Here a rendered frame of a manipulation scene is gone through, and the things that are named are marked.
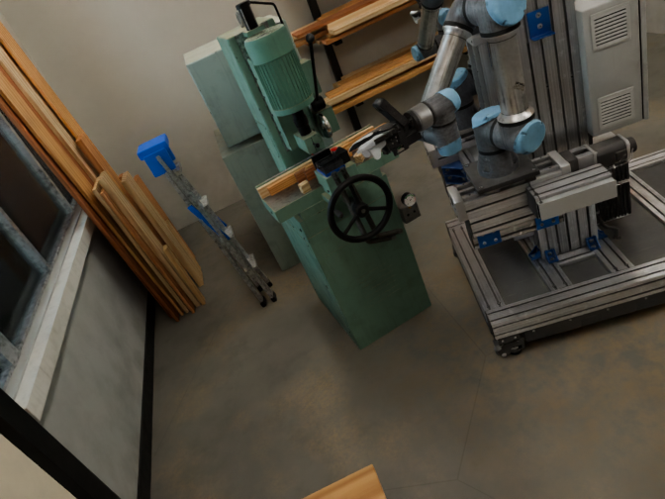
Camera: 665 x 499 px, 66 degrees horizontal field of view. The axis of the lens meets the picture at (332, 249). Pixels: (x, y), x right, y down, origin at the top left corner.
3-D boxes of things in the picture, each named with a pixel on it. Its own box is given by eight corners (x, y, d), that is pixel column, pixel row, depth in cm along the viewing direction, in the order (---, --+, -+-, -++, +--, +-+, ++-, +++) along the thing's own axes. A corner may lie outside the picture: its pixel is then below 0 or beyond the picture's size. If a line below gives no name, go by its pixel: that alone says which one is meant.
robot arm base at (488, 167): (512, 152, 196) (508, 129, 191) (525, 168, 183) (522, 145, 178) (473, 165, 198) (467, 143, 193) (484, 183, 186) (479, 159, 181)
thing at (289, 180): (271, 196, 224) (267, 188, 222) (270, 194, 225) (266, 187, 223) (390, 131, 234) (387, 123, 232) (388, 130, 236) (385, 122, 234)
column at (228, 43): (294, 187, 247) (225, 40, 209) (280, 175, 266) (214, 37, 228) (333, 165, 251) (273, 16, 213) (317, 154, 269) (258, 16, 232)
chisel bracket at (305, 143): (311, 157, 220) (303, 140, 215) (300, 150, 231) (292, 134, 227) (326, 149, 221) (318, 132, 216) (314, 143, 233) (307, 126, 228)
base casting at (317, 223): (307, 240, 221) (298, 223, 216) (268, 199, 269) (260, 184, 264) (393, 190, 229) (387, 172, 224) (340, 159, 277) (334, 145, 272)
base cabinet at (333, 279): (359, 351, 258) (306, 241, 221) (317, 298, 306) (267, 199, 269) (432, 305, 266) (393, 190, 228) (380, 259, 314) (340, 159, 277)
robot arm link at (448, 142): (446, 142, 168) (437, 111, 163) (469, 148, 159) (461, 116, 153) (427, 152, 167) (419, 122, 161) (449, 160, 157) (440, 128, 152)
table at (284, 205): (286, 233, 205) (280, 220, 202) (265, 208, 231) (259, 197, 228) (411, 161, 215) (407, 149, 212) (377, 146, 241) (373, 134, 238)
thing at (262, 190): (262, 199, 225) (257, 189, 222) (260, 198, 226) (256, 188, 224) (376, 136, 235) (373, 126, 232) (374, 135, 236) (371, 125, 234)
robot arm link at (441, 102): (465, 113, 154) (459, 86, 149) (436, 131, 151) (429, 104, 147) (449, 109, 160) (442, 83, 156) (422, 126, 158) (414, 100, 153)
